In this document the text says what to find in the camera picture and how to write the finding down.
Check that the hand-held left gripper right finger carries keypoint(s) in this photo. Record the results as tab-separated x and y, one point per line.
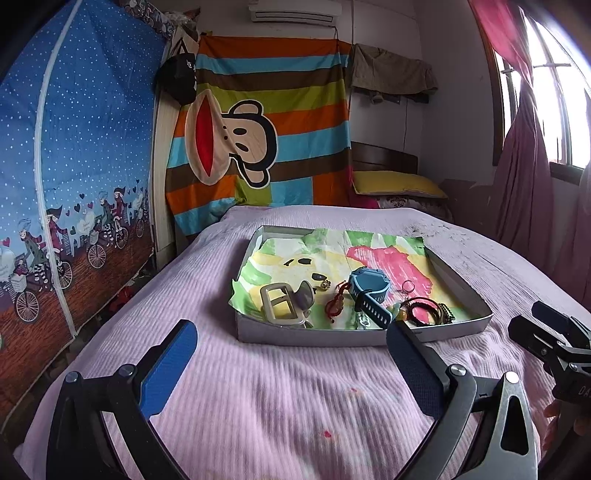
415	369

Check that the magenta cloth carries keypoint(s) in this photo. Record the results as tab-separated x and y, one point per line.
362	198

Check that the grey cardboard tray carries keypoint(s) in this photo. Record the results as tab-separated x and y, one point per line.
300	334

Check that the striped monkey print blanket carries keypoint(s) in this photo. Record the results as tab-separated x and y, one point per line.
295	120

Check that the beige wooden board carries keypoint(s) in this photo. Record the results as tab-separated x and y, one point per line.
161	184

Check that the painted paper liner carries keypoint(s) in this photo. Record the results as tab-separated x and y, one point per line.
295	258

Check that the floral pillow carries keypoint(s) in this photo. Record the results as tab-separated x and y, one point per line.
415	205

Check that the white air conditioner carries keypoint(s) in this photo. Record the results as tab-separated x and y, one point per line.
291	10

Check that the person's right hand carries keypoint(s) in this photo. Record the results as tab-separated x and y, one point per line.
561	424

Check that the pale green pendant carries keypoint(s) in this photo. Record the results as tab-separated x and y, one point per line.
400	313

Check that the blue printed fabric wardrobe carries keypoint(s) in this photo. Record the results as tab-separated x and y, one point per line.
83	138

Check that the khaki jacket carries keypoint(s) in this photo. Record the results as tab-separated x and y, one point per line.
392	74

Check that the black hanging bag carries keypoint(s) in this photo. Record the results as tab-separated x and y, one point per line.
178	78

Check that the beige hair claw clip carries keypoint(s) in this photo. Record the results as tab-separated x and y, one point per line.
270	300

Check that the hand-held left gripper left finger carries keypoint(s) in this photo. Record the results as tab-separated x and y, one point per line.
168	364

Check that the brown wooden headboard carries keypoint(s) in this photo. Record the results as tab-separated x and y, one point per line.
383	159

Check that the yellow pillow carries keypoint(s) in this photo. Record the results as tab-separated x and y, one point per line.
397	184

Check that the blue smartwatch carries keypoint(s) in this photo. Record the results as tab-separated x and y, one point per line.
364	281

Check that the pink curtain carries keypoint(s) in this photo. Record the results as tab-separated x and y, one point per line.
521	194

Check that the window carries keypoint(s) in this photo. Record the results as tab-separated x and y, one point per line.
554	101

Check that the small metal bell charm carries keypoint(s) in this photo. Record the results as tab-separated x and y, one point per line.
324	284

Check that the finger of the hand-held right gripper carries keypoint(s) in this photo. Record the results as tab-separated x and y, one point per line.
551	316
526	334

